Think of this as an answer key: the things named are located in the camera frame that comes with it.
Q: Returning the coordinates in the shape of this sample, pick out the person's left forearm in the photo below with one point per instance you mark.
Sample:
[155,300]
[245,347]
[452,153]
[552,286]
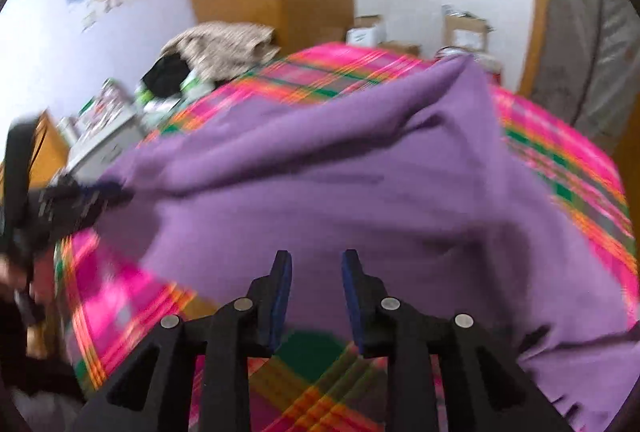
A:
[30,347]

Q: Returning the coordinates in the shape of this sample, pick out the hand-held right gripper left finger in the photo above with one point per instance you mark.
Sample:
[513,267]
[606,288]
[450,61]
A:
[282,297]

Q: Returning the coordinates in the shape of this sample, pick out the white cardboard box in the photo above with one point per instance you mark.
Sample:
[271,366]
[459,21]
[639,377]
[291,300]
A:
[366,32]

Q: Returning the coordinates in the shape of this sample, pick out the purple garment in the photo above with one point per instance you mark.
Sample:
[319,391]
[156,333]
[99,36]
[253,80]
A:
[325,192]

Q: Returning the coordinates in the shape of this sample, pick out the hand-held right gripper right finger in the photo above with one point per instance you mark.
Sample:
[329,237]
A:
[350,297]

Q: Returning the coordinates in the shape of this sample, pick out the metal basin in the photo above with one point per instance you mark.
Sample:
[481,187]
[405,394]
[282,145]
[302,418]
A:
[450,53]

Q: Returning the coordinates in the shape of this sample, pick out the black cloth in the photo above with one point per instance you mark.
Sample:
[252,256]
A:
[165,74]

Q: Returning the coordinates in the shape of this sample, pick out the white drawer cabinet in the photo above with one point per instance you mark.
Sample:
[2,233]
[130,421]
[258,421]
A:
[107,152]

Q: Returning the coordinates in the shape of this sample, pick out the green white box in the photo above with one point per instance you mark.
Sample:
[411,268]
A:
[196,84]

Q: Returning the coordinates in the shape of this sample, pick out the orange wooden furniture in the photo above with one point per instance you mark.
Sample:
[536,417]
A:
[50,147]

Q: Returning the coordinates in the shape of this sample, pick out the tall brown cardboard box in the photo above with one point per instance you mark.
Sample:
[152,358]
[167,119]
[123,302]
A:
[467,34]

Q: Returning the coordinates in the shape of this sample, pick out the beige floral cloth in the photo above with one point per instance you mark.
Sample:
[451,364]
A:
[225,44]

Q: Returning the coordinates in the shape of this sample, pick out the wooden door frame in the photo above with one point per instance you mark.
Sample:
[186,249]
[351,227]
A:
[537,12]

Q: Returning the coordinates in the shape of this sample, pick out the flat brown cardboard box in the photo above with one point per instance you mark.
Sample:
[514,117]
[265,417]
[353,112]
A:
[400,48]

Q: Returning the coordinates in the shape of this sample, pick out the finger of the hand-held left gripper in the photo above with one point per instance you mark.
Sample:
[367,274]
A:
[112,194]

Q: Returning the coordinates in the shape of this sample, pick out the pink plaid blanket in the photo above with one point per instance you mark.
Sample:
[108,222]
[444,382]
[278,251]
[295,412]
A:
[550,137]

